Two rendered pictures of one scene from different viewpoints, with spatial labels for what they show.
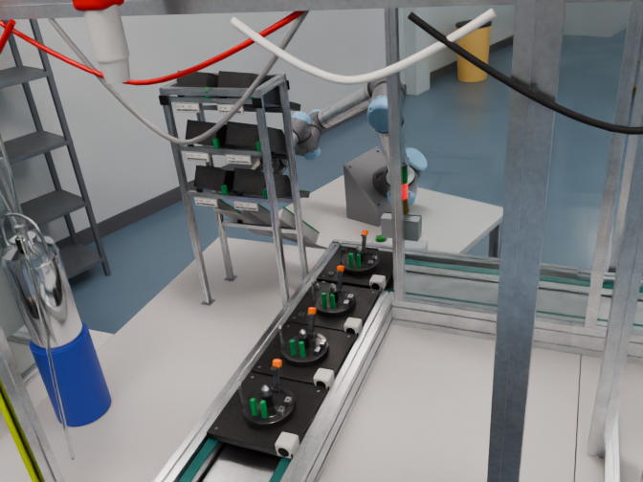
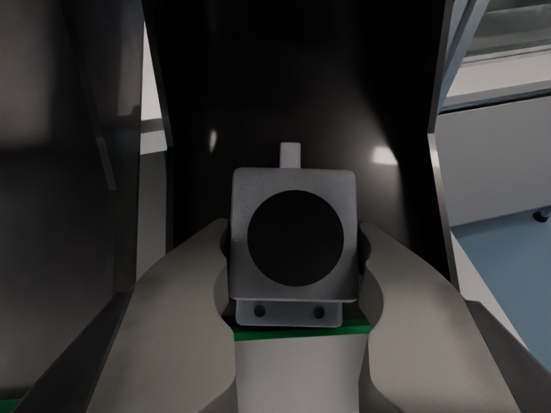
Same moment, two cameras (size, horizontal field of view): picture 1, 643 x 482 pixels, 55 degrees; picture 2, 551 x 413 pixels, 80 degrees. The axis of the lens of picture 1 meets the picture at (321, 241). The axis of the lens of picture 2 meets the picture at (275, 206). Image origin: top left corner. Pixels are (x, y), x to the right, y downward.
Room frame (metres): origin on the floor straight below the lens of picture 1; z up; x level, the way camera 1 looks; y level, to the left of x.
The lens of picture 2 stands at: (2.17, 0.18, 1.36)
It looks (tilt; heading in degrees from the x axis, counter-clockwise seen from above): 53 degrees down; 145
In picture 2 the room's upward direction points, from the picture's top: 2 degrees counter-clockwise
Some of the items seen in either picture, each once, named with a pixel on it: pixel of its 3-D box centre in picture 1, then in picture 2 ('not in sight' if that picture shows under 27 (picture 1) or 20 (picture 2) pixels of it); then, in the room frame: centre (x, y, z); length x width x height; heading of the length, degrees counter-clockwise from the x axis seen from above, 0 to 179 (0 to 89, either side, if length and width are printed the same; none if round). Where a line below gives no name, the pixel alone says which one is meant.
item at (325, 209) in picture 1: (381, 219); not in sight; (2.49, -0.28, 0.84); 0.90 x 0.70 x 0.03; 47
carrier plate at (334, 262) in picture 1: (359, 267); not in sight; (1.90, -0.13, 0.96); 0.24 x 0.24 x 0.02; 66
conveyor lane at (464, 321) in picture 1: (441, 294); not in sight; (1.75, -0.39, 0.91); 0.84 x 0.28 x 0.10; 66
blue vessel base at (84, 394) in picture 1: (72, 373); not in sight; (1.42, 0.75, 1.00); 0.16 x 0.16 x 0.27
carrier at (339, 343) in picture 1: (303, 339); not in sight; (1.44, 0.08, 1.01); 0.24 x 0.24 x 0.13; 66
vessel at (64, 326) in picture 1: (37, 277); not in sight; (1.42, 0.75, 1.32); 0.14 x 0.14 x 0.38
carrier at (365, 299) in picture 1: (333, 294); not in sight; (1.67, -0.02, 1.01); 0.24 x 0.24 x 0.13; 66
